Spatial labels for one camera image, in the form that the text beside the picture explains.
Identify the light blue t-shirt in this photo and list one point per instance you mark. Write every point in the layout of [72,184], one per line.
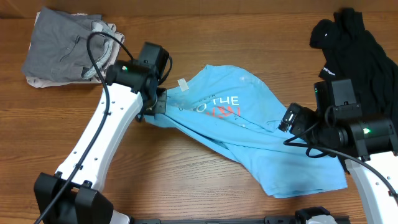
[234,113]

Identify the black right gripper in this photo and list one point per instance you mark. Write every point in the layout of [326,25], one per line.
[305,115]

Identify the black garment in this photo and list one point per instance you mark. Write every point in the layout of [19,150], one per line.
[351,52]

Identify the beige folded garment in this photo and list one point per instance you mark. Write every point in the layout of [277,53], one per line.
[105,46]

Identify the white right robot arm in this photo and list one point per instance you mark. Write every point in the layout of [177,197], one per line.
[366,145]

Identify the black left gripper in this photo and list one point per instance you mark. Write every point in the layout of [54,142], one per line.
[160,106]

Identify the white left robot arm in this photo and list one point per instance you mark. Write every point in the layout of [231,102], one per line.
[73,194]

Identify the grey folded shorts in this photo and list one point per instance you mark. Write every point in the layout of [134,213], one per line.
[65,49]

